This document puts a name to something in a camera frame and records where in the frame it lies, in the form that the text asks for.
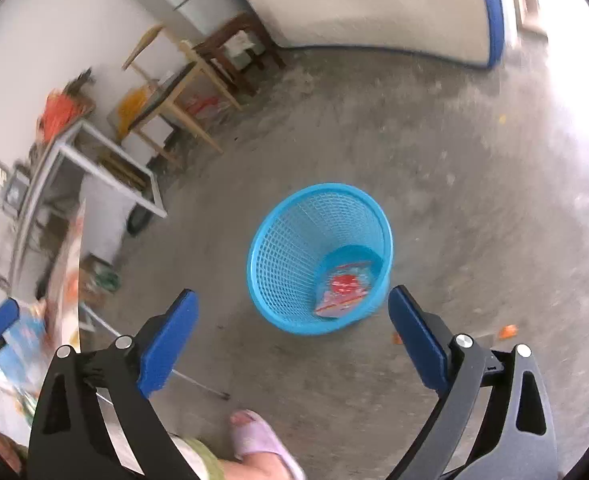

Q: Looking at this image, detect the white metal shelf table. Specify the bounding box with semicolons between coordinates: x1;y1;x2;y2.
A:
7;118;168;296

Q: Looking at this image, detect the light wooden chair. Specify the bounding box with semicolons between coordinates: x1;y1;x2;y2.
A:
122;24;241;167

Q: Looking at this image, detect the white mattress blue edge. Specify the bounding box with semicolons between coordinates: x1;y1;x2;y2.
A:
247;0;511;68

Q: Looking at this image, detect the orange plastic bag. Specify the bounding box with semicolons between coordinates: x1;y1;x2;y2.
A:
36;90;83;144

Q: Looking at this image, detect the purple slipper foot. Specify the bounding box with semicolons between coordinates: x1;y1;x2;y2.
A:
221;410;307;479

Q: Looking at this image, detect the orange peel scrap on floor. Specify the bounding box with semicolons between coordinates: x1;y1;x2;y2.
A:
497;324;518;340

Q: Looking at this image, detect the dark wooden stool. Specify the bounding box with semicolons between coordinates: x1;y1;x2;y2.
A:
194;12;286;96

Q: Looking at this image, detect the blue white toothpaste box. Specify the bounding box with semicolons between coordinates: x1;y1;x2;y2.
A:
0;301;48;448

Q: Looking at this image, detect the red blue wrapper in basket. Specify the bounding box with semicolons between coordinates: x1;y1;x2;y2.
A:
314;261;375;318

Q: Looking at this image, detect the blue plastic mesh basket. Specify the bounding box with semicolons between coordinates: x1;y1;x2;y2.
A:
246;183;395;336

